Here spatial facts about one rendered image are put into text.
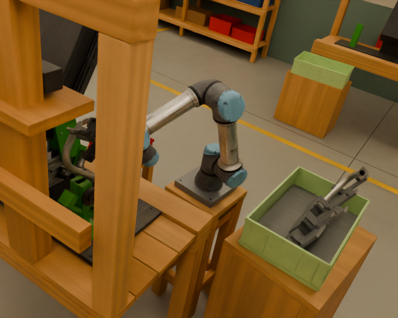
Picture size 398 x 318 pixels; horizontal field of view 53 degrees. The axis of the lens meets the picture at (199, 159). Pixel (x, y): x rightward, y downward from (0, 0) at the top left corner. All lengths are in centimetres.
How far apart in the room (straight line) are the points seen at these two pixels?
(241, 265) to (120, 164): 109
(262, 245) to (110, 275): 81
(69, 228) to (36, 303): 147
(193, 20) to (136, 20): 653
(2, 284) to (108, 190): 177
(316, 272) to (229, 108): 79
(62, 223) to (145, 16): 66
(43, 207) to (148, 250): 57
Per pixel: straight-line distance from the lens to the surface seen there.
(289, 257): 185
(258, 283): 196
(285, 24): 714
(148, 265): 166
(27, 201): 135
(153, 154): 154
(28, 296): 271
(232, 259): 199
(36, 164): 140
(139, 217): 183
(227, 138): 173
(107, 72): 95
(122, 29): 89
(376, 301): 320
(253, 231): 187
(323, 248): 203
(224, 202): 207
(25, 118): 122
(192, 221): 185
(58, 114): 124
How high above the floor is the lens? 213
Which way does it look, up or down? 33 degrees down
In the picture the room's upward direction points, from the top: 11 degrees clockwise
